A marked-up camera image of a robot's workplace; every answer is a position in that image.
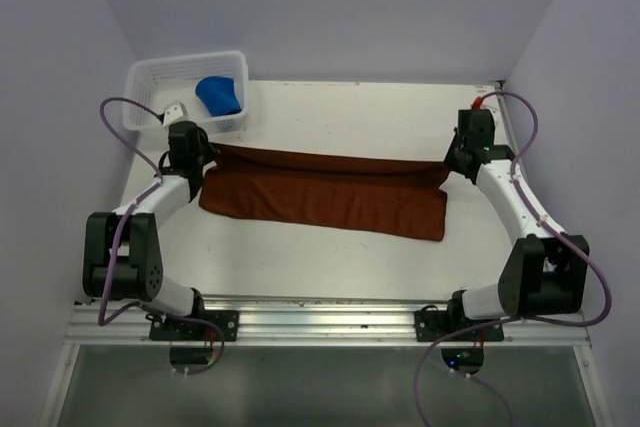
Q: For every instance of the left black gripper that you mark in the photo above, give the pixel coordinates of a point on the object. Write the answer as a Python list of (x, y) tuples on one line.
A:
[(209, 151)]

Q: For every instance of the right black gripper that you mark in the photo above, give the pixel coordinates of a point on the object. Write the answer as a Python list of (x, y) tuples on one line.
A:
[(450, 160)]

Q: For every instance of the blue towel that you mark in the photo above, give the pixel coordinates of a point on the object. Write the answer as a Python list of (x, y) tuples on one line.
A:
[(217, 94)]

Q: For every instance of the brown towel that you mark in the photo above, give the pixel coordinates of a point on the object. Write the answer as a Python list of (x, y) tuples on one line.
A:
[(395, 197)]

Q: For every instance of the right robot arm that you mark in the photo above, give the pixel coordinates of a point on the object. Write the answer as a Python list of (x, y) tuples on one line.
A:
[(542, 276)]

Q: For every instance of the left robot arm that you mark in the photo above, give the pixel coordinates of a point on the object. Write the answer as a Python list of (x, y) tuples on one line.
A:
[(123, 265)]

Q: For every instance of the white plastic basket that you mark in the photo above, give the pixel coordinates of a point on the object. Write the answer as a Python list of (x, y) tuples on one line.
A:
[(160, 82)]

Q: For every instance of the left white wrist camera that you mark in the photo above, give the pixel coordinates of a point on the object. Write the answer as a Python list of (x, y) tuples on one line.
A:
[(173, 113)]

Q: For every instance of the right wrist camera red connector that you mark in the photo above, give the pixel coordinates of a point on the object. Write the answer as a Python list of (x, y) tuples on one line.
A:
[(478, 103)]

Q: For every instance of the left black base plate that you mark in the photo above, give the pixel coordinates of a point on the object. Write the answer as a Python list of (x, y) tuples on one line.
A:
[(216, 324)]

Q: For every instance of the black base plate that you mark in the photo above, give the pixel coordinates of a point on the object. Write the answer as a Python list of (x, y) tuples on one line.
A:
[(216, 324), (432, 322)]

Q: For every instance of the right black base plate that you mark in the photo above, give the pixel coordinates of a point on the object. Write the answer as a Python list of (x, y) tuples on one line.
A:
[(432, 322)]

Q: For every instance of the aluminium mounting rail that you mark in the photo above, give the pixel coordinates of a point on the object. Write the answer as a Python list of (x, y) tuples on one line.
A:
[(272, 322)]

